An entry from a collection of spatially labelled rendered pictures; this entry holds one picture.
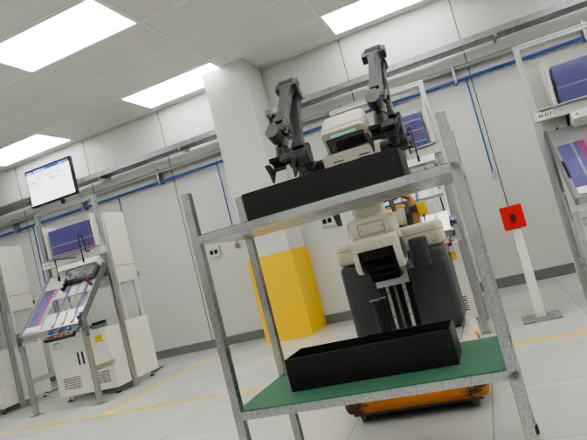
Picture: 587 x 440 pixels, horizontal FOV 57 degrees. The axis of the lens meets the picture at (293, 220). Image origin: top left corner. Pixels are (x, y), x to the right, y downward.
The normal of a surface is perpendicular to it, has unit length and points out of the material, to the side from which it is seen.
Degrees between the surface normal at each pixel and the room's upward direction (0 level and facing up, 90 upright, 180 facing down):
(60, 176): 90
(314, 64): 90
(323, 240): 90
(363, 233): 98
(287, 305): 90
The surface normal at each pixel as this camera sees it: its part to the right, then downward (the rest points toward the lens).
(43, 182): -0.33, 0.02
